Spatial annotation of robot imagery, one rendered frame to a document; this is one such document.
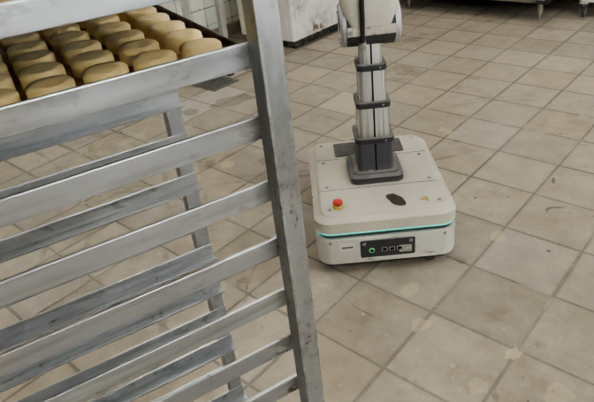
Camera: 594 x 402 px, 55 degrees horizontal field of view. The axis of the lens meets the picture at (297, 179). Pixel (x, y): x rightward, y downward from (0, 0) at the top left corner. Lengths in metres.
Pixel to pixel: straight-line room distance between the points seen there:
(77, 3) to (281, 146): 0.27
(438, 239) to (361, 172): 0.39
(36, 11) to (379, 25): 1.57
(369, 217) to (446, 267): 0.37
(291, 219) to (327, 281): 1.48
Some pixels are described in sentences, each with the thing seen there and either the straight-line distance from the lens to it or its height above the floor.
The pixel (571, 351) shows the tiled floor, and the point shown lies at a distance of 2.03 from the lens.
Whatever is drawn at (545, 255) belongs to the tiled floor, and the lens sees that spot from 2.38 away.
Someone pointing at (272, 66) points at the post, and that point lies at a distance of 0.64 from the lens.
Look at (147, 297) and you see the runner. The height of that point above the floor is 0.97.
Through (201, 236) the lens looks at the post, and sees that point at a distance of 1.25.
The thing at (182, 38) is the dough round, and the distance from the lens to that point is 0.73.
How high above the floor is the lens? 1.43
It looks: 30 degrees down
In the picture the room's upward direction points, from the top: 7 degrees counter-clockwise
